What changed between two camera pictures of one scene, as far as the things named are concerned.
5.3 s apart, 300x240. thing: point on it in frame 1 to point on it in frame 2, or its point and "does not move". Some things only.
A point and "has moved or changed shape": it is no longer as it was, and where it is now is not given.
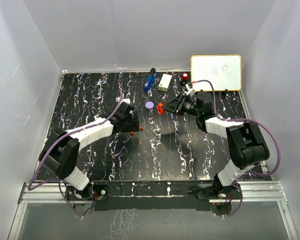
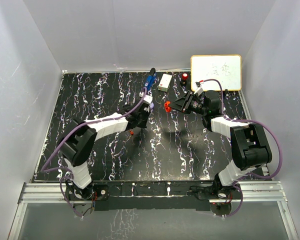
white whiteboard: [224, 71] does not move
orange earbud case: [160, 108] has moved or changed shape
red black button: [185, 76] does not move
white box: [164, 82] does not move
